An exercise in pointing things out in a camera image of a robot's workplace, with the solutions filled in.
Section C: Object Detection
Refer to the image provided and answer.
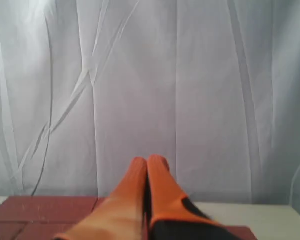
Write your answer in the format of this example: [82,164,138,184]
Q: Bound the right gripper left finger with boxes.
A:
[54,157,147,240]

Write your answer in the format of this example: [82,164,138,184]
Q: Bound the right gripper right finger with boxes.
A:
[147,154,239,240]

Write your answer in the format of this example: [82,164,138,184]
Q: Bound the red brick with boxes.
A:
[0,196,98,224]
[0,222,27,240]
[12,223,257,240]

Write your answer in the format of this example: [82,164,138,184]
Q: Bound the white backdrop cloth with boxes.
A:
[0,0,300,210]

